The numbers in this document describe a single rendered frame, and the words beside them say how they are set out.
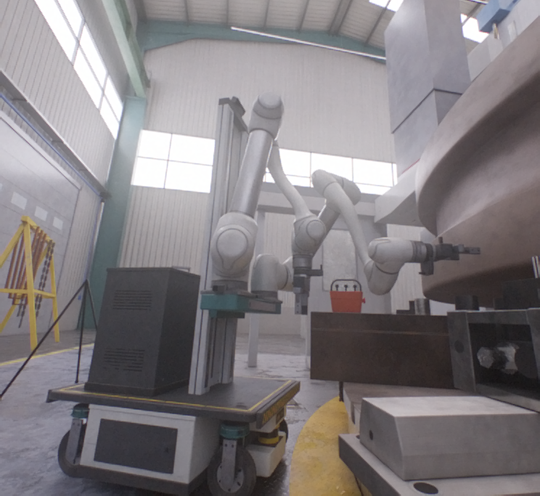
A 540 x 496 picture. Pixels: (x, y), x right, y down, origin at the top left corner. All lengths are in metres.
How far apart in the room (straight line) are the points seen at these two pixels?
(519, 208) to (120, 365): 1.69
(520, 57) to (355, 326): 1.45
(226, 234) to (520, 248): 1.05
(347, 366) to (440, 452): 1.25
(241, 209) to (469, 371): 0.87
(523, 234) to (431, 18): 5.25
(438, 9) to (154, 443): 6.46
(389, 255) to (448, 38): 5.24
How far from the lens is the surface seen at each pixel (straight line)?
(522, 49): 1.66
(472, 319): 1.04
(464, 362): 1.08
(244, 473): 1.42
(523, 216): 1.43
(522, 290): 1.05
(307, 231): 1.20
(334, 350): 1.98
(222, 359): 1.76
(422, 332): 2.01
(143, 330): 1.54
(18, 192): 10.97
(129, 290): 1.61
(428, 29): 6.17
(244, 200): 1.22
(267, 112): 1.35
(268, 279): 1.76
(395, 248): 1.28
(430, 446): 0.77
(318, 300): 4.89
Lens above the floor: 0.63
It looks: 16 degrees up
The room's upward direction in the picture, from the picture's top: 2 degrees clockwise
